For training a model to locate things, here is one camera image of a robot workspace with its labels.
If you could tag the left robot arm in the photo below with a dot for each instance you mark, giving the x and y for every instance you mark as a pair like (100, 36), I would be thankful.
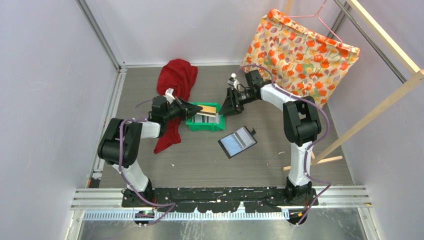
(119, 145)

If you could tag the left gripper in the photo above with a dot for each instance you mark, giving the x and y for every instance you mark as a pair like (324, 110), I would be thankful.
(190, 109)

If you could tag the green plastic bin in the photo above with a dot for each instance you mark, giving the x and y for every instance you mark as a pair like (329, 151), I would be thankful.
(221, 126)

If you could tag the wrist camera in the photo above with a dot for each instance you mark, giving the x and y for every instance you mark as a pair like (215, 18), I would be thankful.
(233, 82)
(169, 95)

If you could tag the wooden frame rack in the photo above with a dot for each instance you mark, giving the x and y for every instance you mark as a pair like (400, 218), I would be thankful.
(378, 109)

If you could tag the striped white credit card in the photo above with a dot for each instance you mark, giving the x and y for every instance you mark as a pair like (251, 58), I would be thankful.
(205, 119)

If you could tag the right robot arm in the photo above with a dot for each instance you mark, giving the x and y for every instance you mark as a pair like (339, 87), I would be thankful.
(301, 124)

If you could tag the floral fabric bag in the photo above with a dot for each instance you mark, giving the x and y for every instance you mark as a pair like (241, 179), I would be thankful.
(299, 60)

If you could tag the red cloth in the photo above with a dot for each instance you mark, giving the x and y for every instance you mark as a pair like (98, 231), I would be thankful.
(176, 80)

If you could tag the black card holder wallet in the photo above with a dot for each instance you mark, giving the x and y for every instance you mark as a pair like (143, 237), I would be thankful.
(238, 141)

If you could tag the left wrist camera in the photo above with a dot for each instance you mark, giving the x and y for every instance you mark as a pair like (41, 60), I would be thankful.
(169, 95)

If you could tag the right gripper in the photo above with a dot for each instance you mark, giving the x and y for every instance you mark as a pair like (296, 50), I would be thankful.
(231, 103)

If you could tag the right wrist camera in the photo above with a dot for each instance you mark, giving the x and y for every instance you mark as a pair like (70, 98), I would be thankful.
(233, 82)

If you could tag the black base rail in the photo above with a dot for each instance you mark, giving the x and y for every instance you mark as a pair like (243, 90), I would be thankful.
(265, 199)

